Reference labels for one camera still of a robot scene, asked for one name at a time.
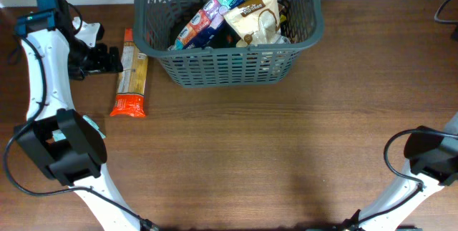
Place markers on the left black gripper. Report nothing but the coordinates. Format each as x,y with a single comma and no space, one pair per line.
102,63

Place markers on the orange pasta packet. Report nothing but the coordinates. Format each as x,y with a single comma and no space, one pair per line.
130,96

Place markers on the small mint green packet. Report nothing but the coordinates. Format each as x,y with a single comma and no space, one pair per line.
58,134

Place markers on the Kleenex tissue box pack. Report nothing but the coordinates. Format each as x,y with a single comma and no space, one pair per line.
202,28

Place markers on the green Nescafe bag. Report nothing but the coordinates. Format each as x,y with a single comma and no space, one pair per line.
229,39

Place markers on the beige Pantree snack bag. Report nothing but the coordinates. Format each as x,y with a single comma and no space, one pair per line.
251,6

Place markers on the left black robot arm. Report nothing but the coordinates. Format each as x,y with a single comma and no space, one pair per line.
60,142

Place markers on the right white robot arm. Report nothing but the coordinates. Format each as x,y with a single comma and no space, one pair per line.
430,166

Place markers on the grey plastic basket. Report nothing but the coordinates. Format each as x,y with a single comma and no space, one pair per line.
158,23

